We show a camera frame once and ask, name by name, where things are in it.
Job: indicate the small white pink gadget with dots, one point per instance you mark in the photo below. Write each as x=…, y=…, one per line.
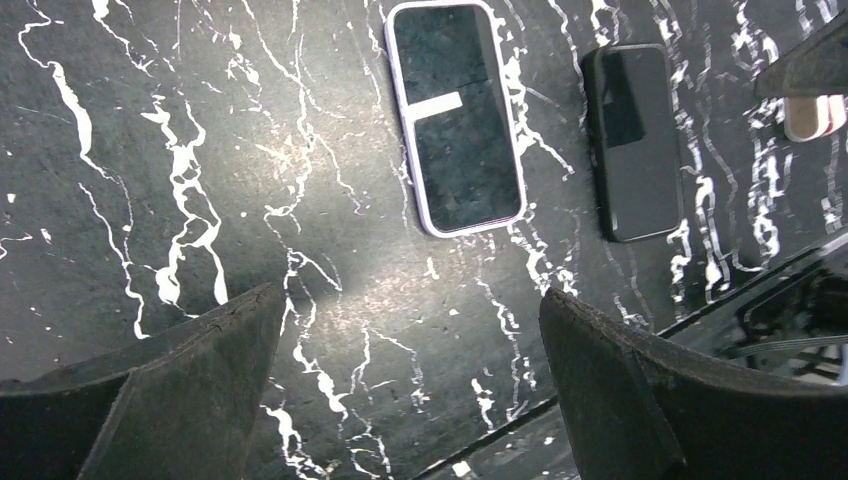
x=810, y=118

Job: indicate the lilac phone case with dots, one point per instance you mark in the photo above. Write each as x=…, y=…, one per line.
x=391, y=79

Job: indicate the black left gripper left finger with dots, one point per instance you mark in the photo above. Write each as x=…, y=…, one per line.
x=181, y=404

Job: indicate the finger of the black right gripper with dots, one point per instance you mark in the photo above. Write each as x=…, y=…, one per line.
x=815, y=67

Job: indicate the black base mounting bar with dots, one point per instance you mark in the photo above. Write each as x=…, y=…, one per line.
x=789, y=321

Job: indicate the black phone case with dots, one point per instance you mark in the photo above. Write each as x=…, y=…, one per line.
x=590, y=132

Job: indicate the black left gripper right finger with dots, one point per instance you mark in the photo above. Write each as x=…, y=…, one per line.
x=637, y=406

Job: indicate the black smartphone purple edge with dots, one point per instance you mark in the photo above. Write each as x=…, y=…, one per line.
x=457, y=119

